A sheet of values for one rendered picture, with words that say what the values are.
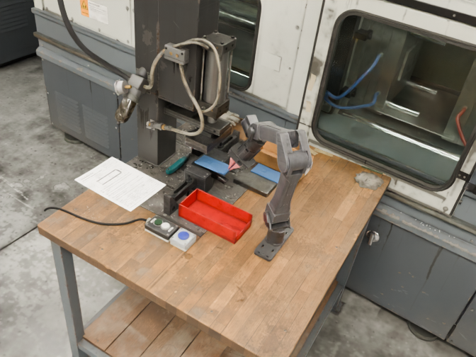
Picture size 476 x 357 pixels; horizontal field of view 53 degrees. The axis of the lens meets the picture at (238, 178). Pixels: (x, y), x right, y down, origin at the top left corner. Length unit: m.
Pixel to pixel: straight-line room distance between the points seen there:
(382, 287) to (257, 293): 1.22
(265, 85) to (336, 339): 1.36
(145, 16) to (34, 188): 1.94
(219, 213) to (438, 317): 1.36
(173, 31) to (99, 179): 0.67
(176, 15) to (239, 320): 1.01
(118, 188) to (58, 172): 1.64
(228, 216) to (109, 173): 0.54
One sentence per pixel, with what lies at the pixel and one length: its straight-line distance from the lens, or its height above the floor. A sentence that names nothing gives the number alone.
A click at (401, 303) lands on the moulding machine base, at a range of 2.75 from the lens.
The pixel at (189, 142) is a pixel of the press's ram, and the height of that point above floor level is 1.13.
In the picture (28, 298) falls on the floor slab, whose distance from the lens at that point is 2.82.
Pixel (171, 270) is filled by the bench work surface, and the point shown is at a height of 0.90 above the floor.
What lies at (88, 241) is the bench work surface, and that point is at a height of 0.90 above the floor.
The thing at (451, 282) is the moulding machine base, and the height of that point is 0.47.
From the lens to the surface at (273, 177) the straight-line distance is 2.04.
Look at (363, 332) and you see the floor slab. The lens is 2.78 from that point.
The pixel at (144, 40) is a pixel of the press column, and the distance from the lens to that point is 1.84.
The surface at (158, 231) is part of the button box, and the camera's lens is 1.74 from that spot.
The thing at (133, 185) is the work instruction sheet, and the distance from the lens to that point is 1.98.
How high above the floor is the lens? 2.15
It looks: 38 degrees down
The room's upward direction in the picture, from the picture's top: 8 degrees clockwise
